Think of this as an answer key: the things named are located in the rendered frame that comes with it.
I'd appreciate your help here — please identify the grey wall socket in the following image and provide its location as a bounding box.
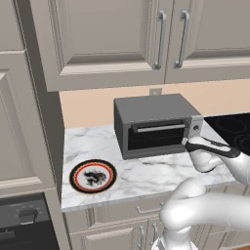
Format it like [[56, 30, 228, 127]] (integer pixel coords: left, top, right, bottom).
[[148, 86, 163, 98]]

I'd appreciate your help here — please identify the black red patterned plate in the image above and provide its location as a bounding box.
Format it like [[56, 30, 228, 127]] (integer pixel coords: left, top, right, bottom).
[[68, 158, 118, 194]]

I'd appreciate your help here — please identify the black built-in oven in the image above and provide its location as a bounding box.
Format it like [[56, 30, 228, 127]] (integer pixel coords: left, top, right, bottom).
[[0, 192, 62, 250]]

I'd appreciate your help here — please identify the silver drawer handle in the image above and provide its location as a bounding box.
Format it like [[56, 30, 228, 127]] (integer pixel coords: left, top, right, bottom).
[[135, 202, 165, 216]]

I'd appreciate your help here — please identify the grey toaster oven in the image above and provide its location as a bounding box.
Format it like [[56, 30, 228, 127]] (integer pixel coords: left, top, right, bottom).
[[112, 93, 205, 161]]

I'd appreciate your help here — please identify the beige base cupboard door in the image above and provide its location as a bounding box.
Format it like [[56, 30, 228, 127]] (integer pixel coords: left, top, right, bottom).
[[146, 217, 168, 250], [68, 224, 148, 250]]

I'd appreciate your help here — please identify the toaster oven glass door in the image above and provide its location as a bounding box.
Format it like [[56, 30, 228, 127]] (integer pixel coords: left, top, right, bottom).
[[126, 119, 190, 151]]

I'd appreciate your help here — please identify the wide beige wall cupboard door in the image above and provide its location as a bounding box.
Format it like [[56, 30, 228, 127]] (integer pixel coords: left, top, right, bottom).
[[29, 0, 175, 93]]

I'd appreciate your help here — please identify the beige drawer front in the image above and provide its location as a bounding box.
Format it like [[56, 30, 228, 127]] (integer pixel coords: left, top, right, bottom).
[[85, 194, 171, 229]]

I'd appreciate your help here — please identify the black hob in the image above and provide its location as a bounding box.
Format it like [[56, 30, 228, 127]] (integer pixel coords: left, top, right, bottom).
[[203, 112, 250, 158]]

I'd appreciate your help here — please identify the tall beige cupboard unit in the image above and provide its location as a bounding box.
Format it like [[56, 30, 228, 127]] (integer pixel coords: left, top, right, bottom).
[[0, 0, 66, 250]]

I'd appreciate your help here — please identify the toaster oven door handle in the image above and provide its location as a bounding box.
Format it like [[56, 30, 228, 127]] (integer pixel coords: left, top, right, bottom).
[[136, 124, 187, 134]]

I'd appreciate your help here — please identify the silver wall cupboard handle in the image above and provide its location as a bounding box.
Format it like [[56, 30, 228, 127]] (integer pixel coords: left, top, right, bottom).
[[174, 9, 191, 69], [153, 9, 167, 70]]

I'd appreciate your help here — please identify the beige base cupboard run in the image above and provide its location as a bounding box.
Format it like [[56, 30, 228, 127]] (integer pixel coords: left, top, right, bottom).
[[193, 181, 250, 250]]

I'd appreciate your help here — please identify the silver base cupboard handle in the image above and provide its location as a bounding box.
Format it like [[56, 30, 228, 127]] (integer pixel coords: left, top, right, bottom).
[[137, 225, 146, 250], [150, 222, 159, 245]]

